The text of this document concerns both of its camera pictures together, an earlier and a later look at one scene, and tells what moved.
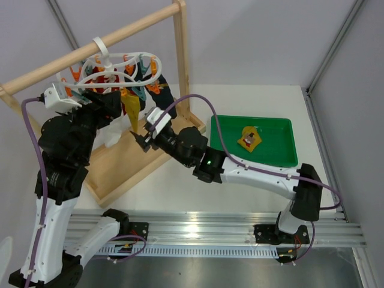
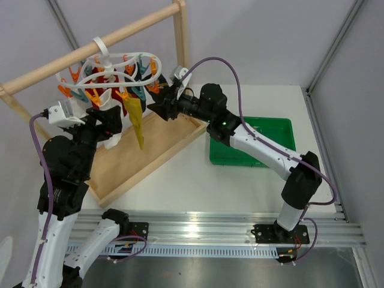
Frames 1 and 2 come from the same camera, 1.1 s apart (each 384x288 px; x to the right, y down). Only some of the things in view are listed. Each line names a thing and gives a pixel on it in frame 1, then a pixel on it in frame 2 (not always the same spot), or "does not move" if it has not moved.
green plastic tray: (262, 141) does not move
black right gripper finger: (143, 141) -> (164, 110)
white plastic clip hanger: (111, 69) does not move
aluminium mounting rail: (149, 233) does not move
